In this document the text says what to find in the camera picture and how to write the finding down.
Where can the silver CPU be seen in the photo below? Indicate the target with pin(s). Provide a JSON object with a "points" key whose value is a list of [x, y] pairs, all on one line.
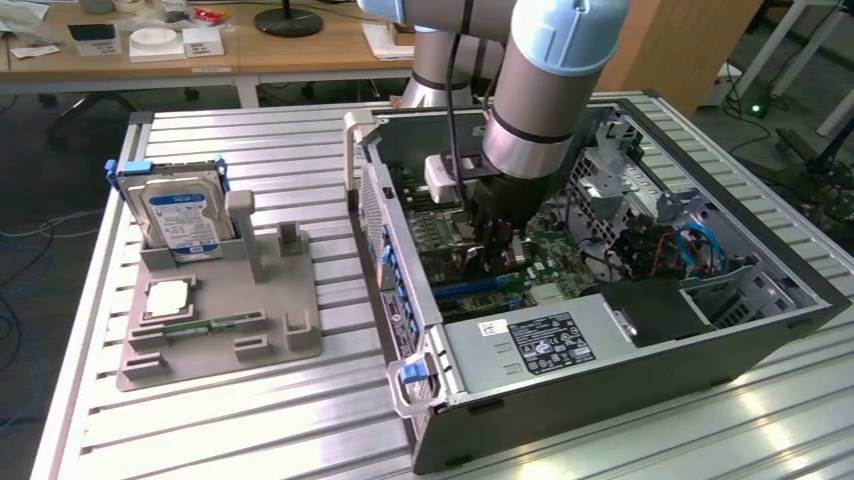
{"points": [[170, 299]]}

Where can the white cup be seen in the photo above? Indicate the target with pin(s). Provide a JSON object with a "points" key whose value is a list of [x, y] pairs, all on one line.
{"points": [[128, 5]]}

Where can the black and white box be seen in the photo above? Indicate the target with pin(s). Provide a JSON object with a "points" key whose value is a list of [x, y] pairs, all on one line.
{"points": [[96, 40]]}

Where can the white box with round bowl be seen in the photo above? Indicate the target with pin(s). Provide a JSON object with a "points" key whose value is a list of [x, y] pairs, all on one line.
{"points": [[156, 47]]}

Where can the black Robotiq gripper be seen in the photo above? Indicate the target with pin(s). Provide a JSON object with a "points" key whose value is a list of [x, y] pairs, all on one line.
{"points": [[507, 200]]}

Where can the green RAM stick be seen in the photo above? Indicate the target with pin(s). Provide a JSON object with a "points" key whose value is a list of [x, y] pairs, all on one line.
{"points": [[200, 327]]}

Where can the green motherboard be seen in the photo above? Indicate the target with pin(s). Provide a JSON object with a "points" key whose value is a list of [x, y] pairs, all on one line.
{"points": [[554, 260]]}

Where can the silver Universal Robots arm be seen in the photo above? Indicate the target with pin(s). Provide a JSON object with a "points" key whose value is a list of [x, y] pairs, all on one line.
{"points": [[554, 90]]}

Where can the small white box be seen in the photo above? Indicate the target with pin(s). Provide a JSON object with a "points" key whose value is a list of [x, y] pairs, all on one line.
{"points": [[202, 42]]}

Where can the white paper card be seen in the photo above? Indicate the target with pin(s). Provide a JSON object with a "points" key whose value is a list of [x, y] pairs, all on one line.
{"points": [[34, 51]]}

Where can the blue case latch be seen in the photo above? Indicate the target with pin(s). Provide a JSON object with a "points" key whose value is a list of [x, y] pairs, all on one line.
{"points": [[413, 374]]}

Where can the wooden desk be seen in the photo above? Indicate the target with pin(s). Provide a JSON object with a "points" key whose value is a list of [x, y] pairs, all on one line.
{"points": [[300, 50]]}

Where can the grey parts rack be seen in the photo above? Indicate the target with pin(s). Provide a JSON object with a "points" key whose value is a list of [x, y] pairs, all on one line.
{"points": [[214, 370]]}

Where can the CPU socket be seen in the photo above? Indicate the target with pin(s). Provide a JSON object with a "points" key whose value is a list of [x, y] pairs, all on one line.
{"points": [[457, 225]]}

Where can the grey power supply unit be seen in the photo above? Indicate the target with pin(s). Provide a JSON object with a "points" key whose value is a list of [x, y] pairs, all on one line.
{"points": [[481, 360]]}

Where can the open black PC case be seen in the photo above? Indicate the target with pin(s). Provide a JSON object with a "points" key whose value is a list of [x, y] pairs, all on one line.
{"points": [[601, 400]]}

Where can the grey metal bay bracket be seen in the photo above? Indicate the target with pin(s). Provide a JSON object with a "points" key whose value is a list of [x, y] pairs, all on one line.
{"points": [[727, 282]]}

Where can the hard disk in blue caddy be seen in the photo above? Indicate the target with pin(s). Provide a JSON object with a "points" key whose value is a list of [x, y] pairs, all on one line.
{"points": [[180, 220]]}

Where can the black RAM slot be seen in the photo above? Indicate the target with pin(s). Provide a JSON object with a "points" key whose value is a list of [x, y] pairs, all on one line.
{"points": [[415, 193], [414, 187], [421, 205], [417, 199]]}

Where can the perforated metal disk bay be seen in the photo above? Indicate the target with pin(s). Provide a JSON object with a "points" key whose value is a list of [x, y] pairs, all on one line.
{"points": [[607, 205]]}

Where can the grey cup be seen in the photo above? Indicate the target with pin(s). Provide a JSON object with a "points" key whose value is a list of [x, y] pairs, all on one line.
{"points": [[98, 6]]}

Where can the blue expansion slot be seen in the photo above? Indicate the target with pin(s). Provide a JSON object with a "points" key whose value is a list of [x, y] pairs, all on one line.
{"points": [[467, 289]]}

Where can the red packet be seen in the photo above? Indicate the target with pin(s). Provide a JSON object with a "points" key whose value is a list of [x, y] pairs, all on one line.
{"points": [[212, 15]]}

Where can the black monitor stand base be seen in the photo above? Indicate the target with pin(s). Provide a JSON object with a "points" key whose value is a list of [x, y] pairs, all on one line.
{"points": [[290, 24]]}

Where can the stack of papers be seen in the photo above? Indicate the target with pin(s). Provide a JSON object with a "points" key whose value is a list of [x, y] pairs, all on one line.
{"points": [[387, 45]]}

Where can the silver chipset heatsink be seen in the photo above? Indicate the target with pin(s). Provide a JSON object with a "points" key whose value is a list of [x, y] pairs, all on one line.
{"points": [[550, 295]]}

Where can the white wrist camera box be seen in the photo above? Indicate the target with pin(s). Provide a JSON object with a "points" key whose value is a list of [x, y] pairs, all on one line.
{"points": [[447, 180]]}

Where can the wooden cabinet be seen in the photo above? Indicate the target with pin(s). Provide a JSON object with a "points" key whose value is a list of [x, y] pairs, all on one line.
{"points": [[681, 50]]}

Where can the black plastic shroud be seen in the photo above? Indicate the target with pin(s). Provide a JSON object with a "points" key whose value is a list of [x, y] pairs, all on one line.
{"points": [[654, 310]]}

